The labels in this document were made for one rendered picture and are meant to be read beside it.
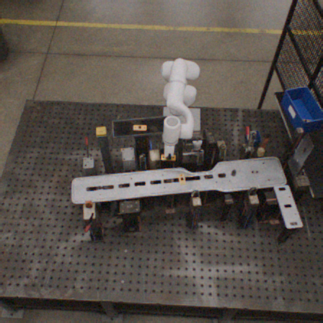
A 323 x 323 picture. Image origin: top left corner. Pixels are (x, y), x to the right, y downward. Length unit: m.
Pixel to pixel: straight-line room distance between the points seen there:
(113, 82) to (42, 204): 2.04
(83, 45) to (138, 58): 0.71
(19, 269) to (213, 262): 1.24
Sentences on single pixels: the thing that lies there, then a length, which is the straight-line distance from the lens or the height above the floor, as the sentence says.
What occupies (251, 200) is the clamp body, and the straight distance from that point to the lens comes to 2.38.
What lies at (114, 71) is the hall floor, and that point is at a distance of 4.55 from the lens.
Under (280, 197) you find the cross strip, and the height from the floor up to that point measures 1.00.
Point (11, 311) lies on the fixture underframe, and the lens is 3.35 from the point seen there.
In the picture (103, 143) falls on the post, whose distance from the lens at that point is 2.54.
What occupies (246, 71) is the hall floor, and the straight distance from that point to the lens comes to 4.62.
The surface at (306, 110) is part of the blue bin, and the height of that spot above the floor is 1.03.
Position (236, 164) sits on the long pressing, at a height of 1.00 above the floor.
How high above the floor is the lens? 3.10
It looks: 58 degrees down
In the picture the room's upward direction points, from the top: straight up
